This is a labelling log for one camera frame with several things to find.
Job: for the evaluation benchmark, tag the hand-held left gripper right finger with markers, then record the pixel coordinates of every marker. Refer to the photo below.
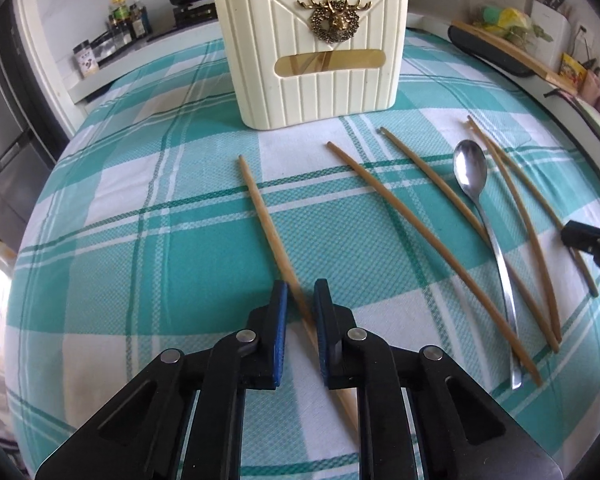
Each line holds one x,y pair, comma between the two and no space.
321,340

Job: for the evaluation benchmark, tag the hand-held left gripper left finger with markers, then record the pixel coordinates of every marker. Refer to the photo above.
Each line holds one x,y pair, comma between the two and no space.
280,340

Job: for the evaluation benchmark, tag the long wooden chopstick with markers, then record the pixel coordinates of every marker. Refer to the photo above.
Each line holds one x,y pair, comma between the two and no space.
430,260
525,180
522,220
430,175
270,225

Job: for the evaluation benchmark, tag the cream utensil holder box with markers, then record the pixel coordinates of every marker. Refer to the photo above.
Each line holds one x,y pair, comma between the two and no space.
310,80

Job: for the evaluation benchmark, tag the metal spoon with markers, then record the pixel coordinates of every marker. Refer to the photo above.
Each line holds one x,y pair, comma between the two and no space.
472,170

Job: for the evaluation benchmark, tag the pink cup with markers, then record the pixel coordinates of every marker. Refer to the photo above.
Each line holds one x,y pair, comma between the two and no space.
594,87

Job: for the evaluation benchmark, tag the teal white checked tablecloth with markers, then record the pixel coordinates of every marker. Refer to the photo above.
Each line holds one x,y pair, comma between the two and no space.
155,260

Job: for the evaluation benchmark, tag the wooden cutting board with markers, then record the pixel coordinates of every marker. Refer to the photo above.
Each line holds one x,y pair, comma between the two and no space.
520,57

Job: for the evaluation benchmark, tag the white knife block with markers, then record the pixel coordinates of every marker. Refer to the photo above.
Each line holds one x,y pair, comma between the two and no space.
552,30

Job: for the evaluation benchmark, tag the long black pad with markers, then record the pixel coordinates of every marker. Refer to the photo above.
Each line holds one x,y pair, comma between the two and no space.
485,50

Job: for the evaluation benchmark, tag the plastic bag of yellow packets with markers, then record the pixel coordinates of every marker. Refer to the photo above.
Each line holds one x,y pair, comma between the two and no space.
505,17

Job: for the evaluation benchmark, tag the grey refrigerator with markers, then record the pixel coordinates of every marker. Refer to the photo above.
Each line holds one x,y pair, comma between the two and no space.
10,150

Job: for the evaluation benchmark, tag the black gas hob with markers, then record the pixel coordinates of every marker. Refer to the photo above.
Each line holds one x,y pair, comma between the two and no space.
190,20

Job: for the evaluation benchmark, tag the spice jar white label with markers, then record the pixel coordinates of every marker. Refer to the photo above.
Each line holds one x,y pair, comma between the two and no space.
86,60

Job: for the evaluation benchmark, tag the row of small spice jars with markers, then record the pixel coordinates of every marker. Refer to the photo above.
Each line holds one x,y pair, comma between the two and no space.
109,45

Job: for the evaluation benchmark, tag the dark sauce bottle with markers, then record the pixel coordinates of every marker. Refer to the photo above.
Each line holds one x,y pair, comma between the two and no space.
139,20

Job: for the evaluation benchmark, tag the green cap sauce bottle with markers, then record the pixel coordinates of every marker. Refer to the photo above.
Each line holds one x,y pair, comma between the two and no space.
120,17

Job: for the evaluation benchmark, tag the white wall socket with plug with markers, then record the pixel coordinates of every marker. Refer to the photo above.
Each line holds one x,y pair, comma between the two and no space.
584,40

